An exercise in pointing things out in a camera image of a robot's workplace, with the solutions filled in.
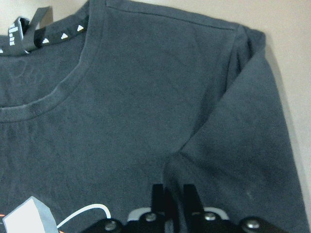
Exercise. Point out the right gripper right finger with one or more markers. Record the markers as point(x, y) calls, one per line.
point(192, 204)

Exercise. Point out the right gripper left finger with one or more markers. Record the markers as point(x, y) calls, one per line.
point(160, 201)

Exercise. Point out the black printed t-shirt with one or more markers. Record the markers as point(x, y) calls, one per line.
point(133, 94)

